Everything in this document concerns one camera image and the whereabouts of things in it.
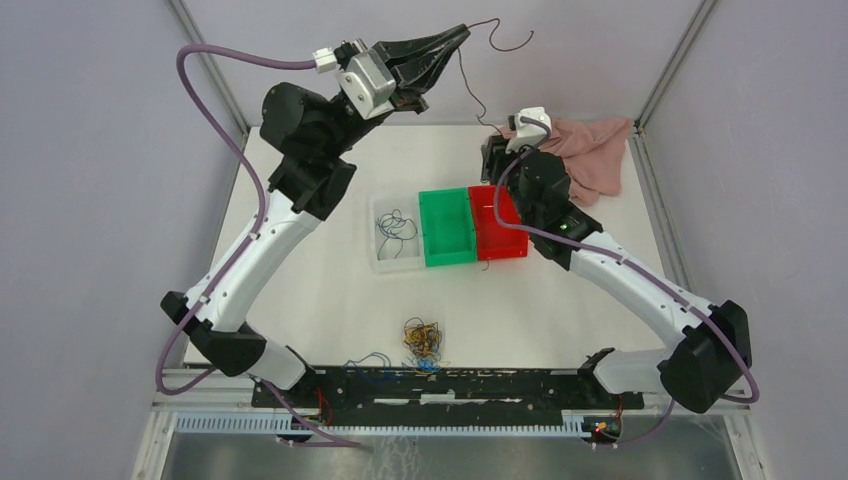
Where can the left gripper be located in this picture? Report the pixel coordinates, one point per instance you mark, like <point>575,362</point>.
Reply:
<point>418,63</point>

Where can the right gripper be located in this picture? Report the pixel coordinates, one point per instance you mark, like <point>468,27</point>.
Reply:
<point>495,158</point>

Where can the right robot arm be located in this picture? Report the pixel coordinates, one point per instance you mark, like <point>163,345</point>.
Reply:
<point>706,353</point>

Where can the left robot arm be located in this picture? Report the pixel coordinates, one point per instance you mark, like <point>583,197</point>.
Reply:
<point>312,134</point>

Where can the red plastic bin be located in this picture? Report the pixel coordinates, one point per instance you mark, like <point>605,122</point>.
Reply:
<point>493,241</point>

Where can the green plastic bin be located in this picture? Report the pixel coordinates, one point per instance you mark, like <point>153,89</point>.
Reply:
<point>447,227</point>

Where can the pink cloth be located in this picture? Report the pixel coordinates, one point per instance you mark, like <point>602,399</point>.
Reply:
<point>592,153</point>

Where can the clear plastic bin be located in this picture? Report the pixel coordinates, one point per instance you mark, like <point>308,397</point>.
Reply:
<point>396,243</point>

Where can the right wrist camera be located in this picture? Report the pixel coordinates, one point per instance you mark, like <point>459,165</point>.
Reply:
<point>530,127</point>

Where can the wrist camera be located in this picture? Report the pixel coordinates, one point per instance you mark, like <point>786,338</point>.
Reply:
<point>530,127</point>
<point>365,79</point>

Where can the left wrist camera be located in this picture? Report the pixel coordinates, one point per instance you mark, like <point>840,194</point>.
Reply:
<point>365,79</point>

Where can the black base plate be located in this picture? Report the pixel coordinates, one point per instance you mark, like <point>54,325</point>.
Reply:
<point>452,397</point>

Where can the white cable duct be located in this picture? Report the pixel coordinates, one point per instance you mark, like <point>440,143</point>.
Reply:
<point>283,424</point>

